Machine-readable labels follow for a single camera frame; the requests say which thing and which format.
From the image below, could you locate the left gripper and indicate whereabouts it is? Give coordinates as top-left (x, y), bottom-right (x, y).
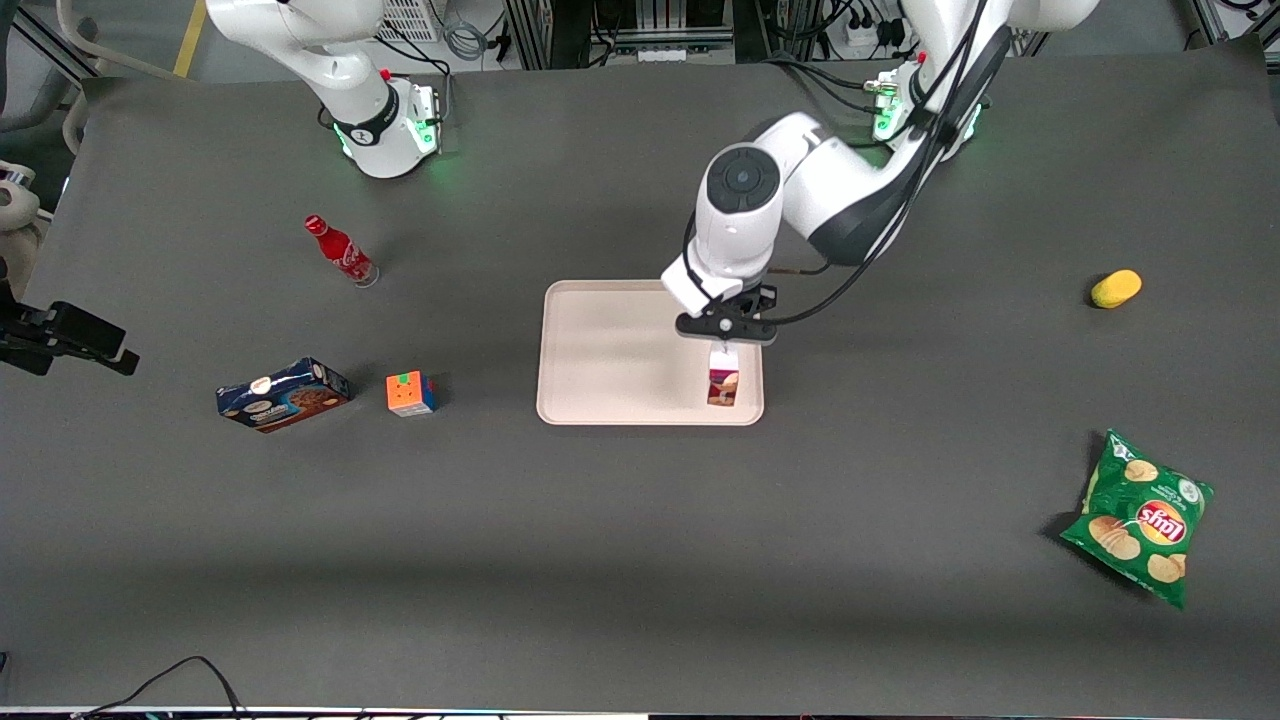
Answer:
top-left (660, 255), bottom-right (779, 347)

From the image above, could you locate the red cookie box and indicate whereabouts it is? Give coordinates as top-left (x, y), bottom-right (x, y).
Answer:
top-left (707, 345), bottom-right (742, 408)

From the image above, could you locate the beige plastic tray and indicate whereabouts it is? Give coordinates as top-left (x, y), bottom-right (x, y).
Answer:
top-left (536, 279), bottom-right (766, 427)

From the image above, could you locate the blue cookie box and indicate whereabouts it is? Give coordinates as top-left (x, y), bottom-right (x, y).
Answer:
top-left (215, 357), bottom-right (352, 434)

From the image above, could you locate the colourful puzzle cube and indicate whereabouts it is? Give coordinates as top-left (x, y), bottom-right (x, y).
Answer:
top-left (386, 370), bottom-right (438, 418)

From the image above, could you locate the red soda bottle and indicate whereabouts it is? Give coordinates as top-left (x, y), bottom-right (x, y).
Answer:
top-left (304, 214), bottom-right (381, 289)

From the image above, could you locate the yellow plastic lemon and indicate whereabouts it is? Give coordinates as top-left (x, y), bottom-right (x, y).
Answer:
top-left (1090, 269), bottom-right (1143, 310)

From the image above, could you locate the green chips bag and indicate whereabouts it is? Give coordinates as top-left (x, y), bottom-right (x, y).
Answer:
top-left (1060, 429), bottom-right (1215, 610)

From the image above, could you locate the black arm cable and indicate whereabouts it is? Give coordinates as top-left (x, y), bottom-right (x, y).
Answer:
top-left (765, 0), bottom-right (1011, 327)

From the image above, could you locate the black looped cable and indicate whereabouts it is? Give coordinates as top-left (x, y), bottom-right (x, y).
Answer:
top-left (75, 655), bottom-right (251, 720)

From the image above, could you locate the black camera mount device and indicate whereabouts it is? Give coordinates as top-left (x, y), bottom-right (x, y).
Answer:
top-left (0, 300), bottom-right (140, 377)

